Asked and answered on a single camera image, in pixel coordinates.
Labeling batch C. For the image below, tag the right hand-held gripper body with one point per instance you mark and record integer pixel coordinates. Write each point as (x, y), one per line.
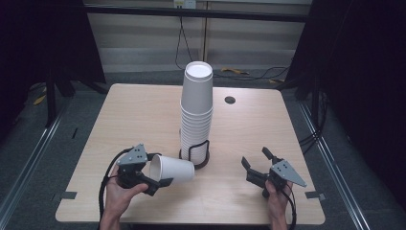
(285, 172)

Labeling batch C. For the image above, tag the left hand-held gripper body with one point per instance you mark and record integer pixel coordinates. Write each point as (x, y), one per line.
(132, 159)

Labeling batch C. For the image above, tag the single white paper cup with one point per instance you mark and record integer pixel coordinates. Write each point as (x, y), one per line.
(175, 169)

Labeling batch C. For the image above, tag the stack of white cups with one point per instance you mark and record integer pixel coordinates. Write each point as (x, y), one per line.
(196, 105)

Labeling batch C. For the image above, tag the person's right hand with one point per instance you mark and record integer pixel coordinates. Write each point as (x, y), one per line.
(279, 204)

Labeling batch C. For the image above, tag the person's left hand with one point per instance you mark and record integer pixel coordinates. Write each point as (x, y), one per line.
(119, 199)

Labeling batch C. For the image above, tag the black tape strip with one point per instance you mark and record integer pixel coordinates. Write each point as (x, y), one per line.
(67, 195)
(316, 195)

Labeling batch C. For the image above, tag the small black floor tape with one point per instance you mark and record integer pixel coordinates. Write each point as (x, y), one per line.
(74, 133)

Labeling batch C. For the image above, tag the small yellow floor tape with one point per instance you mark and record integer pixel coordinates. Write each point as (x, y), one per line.
(276, 81)

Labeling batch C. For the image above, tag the yellow floor object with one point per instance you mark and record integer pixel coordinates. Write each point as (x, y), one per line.
(233, 70)

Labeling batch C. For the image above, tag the black stand leg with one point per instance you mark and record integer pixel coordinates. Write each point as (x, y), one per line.
(50, 102)

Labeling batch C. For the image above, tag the yellow floor scrap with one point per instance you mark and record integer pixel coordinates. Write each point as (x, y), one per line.
(39, 100)

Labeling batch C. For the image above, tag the dark curtain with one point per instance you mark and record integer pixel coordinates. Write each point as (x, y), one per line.
(367, 80)
(38, 48)

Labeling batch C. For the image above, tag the black horizontal metal bar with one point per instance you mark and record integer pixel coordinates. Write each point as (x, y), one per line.
(143, 11)

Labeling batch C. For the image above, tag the metal floor rail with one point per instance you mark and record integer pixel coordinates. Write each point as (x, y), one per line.
(335, 179)
(28, 163)

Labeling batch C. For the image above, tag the white wall socket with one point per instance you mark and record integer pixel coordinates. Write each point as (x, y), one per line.
(185, 3)

